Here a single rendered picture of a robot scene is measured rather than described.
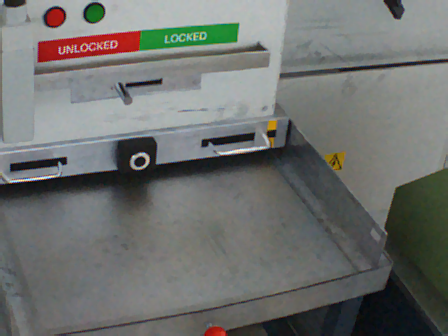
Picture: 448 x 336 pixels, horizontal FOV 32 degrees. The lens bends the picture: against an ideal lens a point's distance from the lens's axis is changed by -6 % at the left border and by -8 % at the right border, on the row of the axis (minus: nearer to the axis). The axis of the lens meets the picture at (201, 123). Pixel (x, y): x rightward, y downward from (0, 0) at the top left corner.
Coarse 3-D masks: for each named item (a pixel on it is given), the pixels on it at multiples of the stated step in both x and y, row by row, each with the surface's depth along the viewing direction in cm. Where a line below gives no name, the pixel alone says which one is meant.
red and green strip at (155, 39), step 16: (128, 32) 122; (144, 32) 123; (160, 32) 124; (176, 32) 125; (192, 32) 126; (208, 32) 127; (224, 32) 128; (48, 48) 118; (64, 48) 119; (80, 48) 120; (96, 48) 122; (112, 48) 123; (128, 48) 124; (144, 48) 125; (160, 48) 126
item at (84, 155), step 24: (240, 120) 138; (264, 120) 139; (48, 144) 126; (72, 144) 127; (96, 144) 129; (168, 144) 134; (192, 144) 136; (216, 144) 138; (240, 144) 140; (24, 168) 126; (48, 168) 128; (72, 168) 130; (96, 168) 131
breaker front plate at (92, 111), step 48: (0, 0) 111; (48, 0) 114; (96, 0) 117; (144, 0) 120; (192, 0) 123; (240, 0) 126; (192, 48) 128; (240, 48) 131; (48, 96) 123; (96, 96) 126; (144, 96) 129; (192, 96) 133; (240, 96) 136; (0, 144) 124
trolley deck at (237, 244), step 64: (0, 192) 127; (64, 192) 130; (128, 192) 132; (192, 192) 133; (256, 192) 135; (64, 256) 116; (128, 256) 118; (192, 256) 120; (256, 256) 121; (320, 256) 122; (384, 256) 123; (0, 320) 103; (64, 320) 105; (128, 320) 106; (192, 320) 110; (256, 320) 115
